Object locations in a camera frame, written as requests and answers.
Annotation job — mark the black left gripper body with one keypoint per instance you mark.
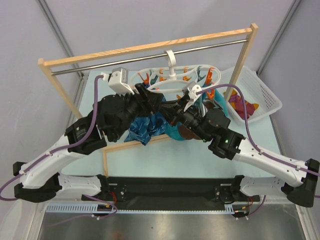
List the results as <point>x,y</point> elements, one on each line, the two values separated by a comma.
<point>134,107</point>

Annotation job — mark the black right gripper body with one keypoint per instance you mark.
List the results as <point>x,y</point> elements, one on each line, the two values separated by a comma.
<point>178,110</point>

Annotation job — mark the brown grey sock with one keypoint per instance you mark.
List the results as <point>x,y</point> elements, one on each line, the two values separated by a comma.
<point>190,132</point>

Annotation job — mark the white round clip hanger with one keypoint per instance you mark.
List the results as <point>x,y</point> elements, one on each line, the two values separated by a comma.
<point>173,78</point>

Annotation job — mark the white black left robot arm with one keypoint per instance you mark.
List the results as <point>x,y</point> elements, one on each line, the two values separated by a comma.
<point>41,180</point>

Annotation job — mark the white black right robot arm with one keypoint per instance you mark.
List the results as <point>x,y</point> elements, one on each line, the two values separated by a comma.
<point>291,178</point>

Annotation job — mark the socks pile in basket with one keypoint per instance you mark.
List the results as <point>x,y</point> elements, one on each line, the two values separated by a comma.
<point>236,103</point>

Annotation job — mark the teal plain cloth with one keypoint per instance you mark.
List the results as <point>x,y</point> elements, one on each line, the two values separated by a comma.
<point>209,100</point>

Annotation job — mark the dark blue patterned cloth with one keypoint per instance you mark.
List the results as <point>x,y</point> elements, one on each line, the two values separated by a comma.
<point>144,128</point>

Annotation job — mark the white perforated plastic basket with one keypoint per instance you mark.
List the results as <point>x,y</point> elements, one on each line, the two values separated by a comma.
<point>255,91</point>

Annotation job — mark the steel hanging rod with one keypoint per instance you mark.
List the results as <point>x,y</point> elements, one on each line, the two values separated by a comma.
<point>148,57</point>

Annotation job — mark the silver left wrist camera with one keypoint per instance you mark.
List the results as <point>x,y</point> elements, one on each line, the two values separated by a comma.
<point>118,81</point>

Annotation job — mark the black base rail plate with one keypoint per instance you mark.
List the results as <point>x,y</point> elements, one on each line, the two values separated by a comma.
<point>177,194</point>

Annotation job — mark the aluminium table frame rail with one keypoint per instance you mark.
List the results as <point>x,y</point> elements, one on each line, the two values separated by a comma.
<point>62,205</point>

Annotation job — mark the wooden clothes rack frame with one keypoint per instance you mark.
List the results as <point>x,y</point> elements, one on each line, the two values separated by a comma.
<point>162,156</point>

